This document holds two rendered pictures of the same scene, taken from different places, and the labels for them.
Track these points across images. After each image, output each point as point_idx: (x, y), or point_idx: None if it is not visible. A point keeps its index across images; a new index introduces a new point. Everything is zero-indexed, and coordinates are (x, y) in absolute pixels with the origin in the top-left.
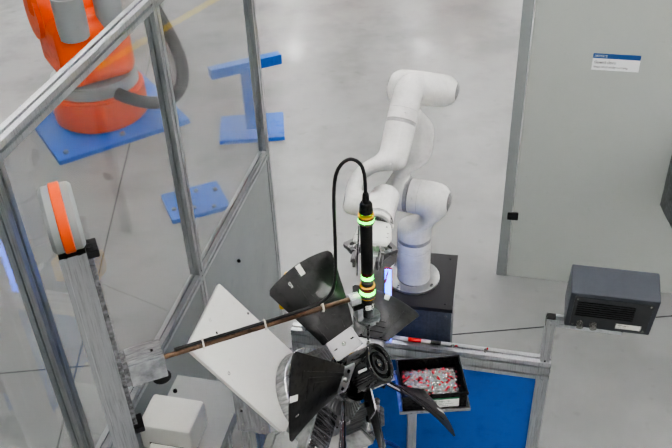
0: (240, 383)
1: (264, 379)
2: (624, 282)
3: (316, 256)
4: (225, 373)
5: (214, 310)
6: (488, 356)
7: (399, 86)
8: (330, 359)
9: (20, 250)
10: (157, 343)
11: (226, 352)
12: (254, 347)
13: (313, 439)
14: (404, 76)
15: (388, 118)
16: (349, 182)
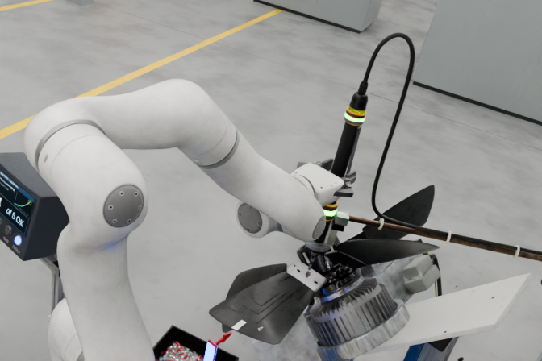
0: (457, 295)
1: (424, 312)
2: (25, 168)
3: (374, 238)
4: (477, 288)
5: (498, 305)
6: None
7: (207, 95)
8: (352, 285)
9: None
10: None
11: (477, 296)
12: (436, 319)
13: (389, 262)
14: (187, 86)
15: (237, 136)
16: (316, 203)
